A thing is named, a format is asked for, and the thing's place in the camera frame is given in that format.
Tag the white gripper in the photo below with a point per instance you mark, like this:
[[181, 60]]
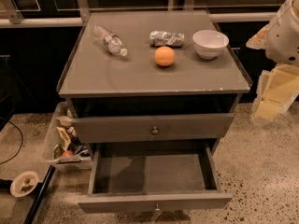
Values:
[[284, 37]]

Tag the grey drawer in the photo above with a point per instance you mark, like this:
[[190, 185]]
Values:
[[153, 176], [152, 128]]

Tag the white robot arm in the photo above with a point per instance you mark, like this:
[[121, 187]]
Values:
[[282, 39]]

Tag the grey top drawer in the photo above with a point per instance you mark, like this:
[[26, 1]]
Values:
[[152, 128]]

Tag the grey drawer cabinet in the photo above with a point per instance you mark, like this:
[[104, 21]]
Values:
[[99, 84]]

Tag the white ceramic bowl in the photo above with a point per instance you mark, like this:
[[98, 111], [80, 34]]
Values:
[[209, 44]]

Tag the orange fruit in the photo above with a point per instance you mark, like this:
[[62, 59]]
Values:
[[164, 56]]

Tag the clear plastic water bottle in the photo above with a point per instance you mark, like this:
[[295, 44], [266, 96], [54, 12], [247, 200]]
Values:
[[109, 41]]

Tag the clear plastic storage bin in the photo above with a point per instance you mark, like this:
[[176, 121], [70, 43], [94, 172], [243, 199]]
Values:
[[57, 144]]

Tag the black floor bar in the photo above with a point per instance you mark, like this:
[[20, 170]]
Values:
[[41, 190]]

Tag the white plate with leftovers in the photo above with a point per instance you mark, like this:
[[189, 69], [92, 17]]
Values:
[[24, 184]]

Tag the metal railing frame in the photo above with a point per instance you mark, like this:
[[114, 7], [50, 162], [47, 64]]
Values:
[[45, 13]]

